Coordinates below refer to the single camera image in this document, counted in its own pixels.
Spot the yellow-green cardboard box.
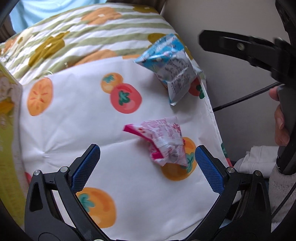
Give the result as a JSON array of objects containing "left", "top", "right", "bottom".
[{"left": 1, "top": 65, "right": 28, "bottom": 229}]

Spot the light blue snack bag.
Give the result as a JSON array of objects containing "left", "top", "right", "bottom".
[{"left": 134, "top": 34, "right": 202, "bottom": 106}]

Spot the small pink white packet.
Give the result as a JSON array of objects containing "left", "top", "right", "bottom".
[{"left": 123, "top": 116, "right": 188, "bottom": 167}]

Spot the person's right hand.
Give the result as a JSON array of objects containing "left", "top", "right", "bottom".
[{"left": 269, "top": 86, "right": 290, "bottom": 146}]

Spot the white fleece sleeve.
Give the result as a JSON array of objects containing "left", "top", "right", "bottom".
[{"left": 233, "top": 145, "right": 296, "bottom": 232}]

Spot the white fruit-print sheet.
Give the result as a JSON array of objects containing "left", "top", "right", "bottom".
[{"left": 20, "top": 57, "right": 226, "bottom": 240}]

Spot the striped floral quilt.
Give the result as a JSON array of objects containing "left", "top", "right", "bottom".
[{"left": 1, "top": 3, "right": 175, "bottom": 84}]

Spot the light blue hanging cloth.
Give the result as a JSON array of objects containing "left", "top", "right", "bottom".
[{"left": 10, "top": 0, "right": 107, "bottom": 33}]

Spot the black cable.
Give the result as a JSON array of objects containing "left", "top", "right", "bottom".
[{"left": 212, "top": 82, "right": 282, "bottom": 113}]

